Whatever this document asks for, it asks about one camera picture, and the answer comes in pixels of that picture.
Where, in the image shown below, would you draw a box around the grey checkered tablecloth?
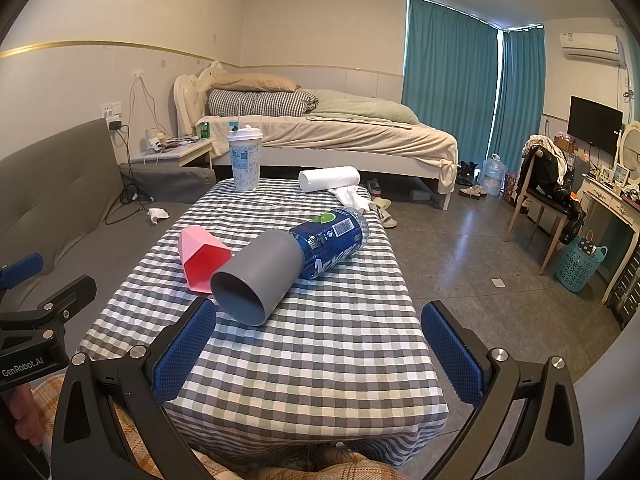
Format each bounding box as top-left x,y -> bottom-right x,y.
77,177 -> 450,464

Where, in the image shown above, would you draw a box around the blue laundry basket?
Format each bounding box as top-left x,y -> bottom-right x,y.
555,232 -> 609,295

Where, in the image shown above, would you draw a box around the black cable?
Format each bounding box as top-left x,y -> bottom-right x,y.
104,124 -> 153,226

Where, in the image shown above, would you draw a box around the tan pillow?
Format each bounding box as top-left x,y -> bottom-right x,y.
209,72 -> 303,94

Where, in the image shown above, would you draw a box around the white dressing table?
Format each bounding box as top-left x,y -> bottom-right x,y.
574,179 -> 640,307

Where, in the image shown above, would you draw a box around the white lidded tumbler cup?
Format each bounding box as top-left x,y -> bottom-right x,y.
227,116 -> 265,192

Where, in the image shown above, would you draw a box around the patterned gift bag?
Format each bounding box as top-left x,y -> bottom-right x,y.
503,171 -> 521,206

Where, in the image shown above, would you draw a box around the blue label plastic bottle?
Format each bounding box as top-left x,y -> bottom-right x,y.
288,205 -> 370,281

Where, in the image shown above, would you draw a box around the black television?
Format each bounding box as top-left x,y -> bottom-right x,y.
567,95 -> 624,156

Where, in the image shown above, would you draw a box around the pink cup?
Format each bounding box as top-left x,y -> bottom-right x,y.
178,225 -> 234,295

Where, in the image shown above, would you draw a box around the plaid pajama pants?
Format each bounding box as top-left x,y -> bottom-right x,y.
29,373 -> 403,480

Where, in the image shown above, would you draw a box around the white nightstand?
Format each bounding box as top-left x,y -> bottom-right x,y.
130,137 -> 217,171

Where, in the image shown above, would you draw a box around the white cable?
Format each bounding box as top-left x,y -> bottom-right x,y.
130,71 -> 170,135

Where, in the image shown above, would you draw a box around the black shoes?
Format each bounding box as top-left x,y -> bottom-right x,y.
455,160 -> 480,186

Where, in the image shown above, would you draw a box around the oval white mirror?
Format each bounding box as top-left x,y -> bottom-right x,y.
619,120 -> 640,167

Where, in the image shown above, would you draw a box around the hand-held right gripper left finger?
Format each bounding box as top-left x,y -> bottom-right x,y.
50,296 -> 218,480

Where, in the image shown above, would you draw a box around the person's left hand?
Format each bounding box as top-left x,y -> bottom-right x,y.
9,384 -> 46,449

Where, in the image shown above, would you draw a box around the wide teal curtain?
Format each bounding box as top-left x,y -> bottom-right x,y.
401,0 -> 500,162

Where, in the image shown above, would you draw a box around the grey sofa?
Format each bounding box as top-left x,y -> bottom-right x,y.
0,118 -> 217,322

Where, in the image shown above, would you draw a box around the clothes pile on chair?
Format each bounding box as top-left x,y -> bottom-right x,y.
519,134 -> 587,247

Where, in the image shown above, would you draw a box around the white paper roll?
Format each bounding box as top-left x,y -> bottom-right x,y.
298,165 -> 362,194

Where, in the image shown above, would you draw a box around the dark checkered quilt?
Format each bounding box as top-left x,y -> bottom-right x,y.
207,88 -> 320,118

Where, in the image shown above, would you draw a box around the grey cup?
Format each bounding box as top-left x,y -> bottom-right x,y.
209,228 -> 306,328

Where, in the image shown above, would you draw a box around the pale green blanket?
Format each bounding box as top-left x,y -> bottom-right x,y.
304,88 -> 420,126

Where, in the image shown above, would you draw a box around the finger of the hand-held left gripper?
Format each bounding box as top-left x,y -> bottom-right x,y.
0,274 -> 98,343
0,253 -> 44,292

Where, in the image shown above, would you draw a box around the white air conditioner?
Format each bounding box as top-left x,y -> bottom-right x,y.
558,31 -> 627,67

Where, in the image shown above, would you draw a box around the clear water jug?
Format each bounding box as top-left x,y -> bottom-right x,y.
478,153 -> 504,197

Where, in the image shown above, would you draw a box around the narrow teal curtain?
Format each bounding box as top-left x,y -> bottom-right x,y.
492,26 -> 546,172

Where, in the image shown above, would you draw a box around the wooden chair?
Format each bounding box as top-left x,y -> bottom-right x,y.
503,142 -> 584,276

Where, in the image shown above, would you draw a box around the white bed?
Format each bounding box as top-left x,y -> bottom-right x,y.
173,60 -> 459,211

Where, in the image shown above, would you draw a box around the beige slippers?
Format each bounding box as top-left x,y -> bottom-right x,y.
375,197 -> 399,230

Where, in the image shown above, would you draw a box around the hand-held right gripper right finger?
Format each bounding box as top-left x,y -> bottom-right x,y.
420,300 -> 584,480

